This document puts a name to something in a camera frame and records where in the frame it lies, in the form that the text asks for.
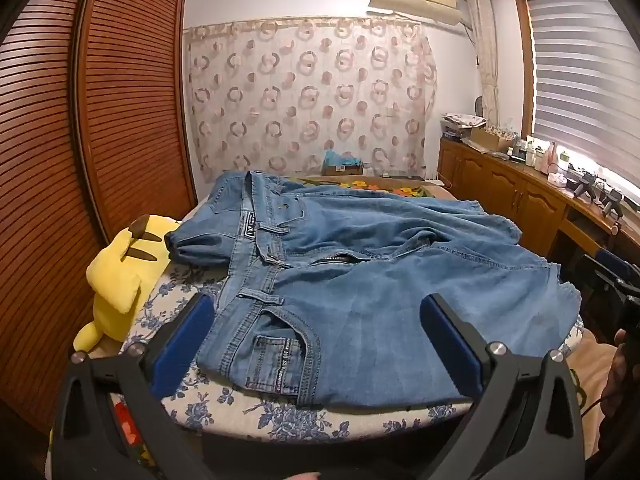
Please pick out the blue denim pants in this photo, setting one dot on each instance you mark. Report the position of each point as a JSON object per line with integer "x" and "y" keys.
{"x": 360, "y": 290}

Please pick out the wooden louvered wardrobe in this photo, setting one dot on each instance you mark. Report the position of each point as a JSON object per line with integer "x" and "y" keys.
{"x": 125, "y": 110}

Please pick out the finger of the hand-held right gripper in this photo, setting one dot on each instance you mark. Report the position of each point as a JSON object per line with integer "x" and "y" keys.
{"x": 597, "y": 280}

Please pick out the small grey fan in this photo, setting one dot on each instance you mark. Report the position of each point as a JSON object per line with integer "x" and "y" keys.
{"x": 480, "y": 107}

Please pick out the long wooden cabinet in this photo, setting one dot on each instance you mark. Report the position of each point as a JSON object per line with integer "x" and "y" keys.
{"x": 505, "y": 190}

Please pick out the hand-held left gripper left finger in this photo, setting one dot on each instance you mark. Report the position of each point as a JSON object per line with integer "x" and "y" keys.
{"x": 180, "y": 350}

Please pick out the stack of printed papers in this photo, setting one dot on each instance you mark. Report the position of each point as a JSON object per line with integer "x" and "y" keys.
{"x": 462, "y": 125}

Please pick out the pink bottle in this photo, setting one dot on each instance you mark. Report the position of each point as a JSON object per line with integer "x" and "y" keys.
{"x": 552, "y": 157}

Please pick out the small cardboard box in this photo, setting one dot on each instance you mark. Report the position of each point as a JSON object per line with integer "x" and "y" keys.
{"x": 340, "y": 169}

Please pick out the grey striped roller blind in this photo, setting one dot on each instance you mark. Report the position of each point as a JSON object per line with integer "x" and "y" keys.
{"x": 585, "y": 75}

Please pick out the beige window curtain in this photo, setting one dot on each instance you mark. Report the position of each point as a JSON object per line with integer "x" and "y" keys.
{"x": 487, "y": 60}

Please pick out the circle patterned sheer curtain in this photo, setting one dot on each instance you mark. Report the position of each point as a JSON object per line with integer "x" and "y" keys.
{"x": 310, "y": 100}

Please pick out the blue floral white bedsheet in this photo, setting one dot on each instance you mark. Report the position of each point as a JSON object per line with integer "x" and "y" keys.
{"x": 300, "y": 422}

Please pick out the person's right hand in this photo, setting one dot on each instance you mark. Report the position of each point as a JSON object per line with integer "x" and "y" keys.
{"x": 622, "y": 375}

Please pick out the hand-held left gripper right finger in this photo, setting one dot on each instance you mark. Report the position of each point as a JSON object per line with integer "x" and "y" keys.
{"x": 452, "y": 350}

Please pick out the yellow plush toy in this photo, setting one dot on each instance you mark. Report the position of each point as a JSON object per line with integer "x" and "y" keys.
{"x": 117, "y": 285}

